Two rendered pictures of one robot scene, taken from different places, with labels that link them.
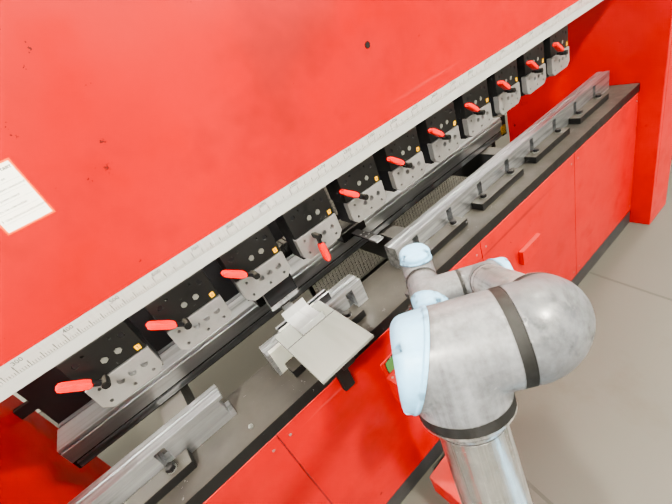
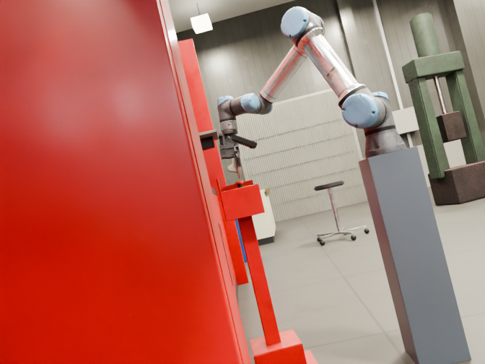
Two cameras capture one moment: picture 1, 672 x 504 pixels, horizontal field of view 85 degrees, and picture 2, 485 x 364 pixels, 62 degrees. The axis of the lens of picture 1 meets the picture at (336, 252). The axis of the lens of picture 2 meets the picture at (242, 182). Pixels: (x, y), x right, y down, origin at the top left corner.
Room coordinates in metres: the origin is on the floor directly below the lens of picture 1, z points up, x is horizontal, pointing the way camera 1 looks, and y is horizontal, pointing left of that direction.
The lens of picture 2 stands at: (-0.01, 1.47, 0.72)
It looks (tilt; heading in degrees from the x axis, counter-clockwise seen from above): 3 degrees up; 294
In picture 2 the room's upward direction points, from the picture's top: 13 degrees counter-clockwise
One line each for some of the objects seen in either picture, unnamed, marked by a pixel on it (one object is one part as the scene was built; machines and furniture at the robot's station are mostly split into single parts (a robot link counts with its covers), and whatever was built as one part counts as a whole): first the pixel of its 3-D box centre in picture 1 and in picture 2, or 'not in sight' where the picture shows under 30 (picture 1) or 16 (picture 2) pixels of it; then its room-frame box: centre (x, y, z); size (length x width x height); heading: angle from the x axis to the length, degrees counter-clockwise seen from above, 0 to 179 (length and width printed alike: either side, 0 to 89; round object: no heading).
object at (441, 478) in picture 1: (473, 485); (283, 354); (0.69, -0.12, 0.06); 0.25 x 0.20 x 0.12; 28
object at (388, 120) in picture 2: not in sight; (374, 112); (0.11, -0.17, 0.94); 0.13 x 0.12 x 0.14; 78
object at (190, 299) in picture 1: (188, 306); not in sight; (0.82, 0.40, 1.24); 0.15 x 0.09 x 0.17; 116
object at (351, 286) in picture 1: (316, 321); not in sight; (0.94, 0.15, 0.92); 0.39 x 0.06 x 0.10; 116
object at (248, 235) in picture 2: not in sight; (258, 278); (0.72, -0.11, 0.39); 0.06 x 0.06 x 0.54; 28
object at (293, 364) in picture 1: (326, 338); not in sight; (0.88, 0.14, 0.89); 0.30 x 0.05 x 0.03; 116
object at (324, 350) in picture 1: (320, 336); (183, 141); (0.78, 0.14, 1.00); 0.26 x 0.18 x 0.01; 26
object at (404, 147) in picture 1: (398, 159); not in sight; (1.16, -0.32, 1.24); 0.15 x 0.09 x 0.17; 116
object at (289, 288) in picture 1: (279, 290); not in sight; (0.92, 0.20, 1.11); 0.10 x 0.02 x 0.10; 116
